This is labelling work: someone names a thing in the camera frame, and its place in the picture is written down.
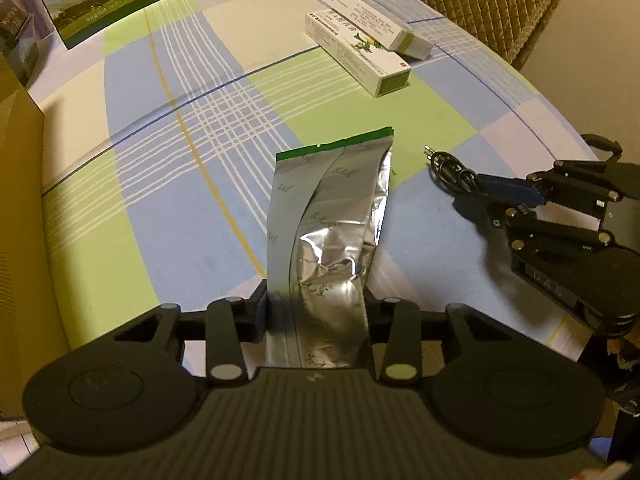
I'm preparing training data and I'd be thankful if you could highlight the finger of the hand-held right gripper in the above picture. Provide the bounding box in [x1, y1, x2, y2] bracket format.
[489, 203, 615, 262]
[476, 159, 621, 207]

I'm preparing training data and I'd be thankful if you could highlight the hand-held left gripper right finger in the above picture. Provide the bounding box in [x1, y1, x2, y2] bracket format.
[362, 282, 507, 386]

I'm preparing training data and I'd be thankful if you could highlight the blue milk carton box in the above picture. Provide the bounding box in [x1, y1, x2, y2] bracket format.
[32, 0, 219, 51]

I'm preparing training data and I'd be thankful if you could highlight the black audio cable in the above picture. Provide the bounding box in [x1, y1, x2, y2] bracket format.
[424, 145, 489, 197]

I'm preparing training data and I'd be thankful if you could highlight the desktop with checked tablecloth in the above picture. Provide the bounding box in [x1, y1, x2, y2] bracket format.
[25, 0, 603, 376]

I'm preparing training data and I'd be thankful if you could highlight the chair with quilted brown cover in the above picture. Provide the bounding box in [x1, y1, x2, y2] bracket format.
[402, 0, 577, 69]

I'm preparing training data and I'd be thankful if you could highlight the brown cardboard box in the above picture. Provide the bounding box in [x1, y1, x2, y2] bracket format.
[0, 52, 72, 422]

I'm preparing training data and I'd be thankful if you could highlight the white box dark green end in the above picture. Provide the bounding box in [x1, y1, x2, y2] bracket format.
[305, 10, 413, 99]

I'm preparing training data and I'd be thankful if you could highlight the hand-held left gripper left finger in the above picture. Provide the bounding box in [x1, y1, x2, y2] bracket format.
[115, 280, 269, 386]

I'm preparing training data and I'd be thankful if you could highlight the white box light green end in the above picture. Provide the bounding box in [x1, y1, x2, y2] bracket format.
[318, 0, 434, 60]

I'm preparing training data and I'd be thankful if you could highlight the dark pot in plastic wrap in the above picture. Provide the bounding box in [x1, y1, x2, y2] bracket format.
[0, 0, 42, 86]

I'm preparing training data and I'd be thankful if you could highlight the silver foil bag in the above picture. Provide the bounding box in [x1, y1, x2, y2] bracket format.
[265, 127, 396, 371]

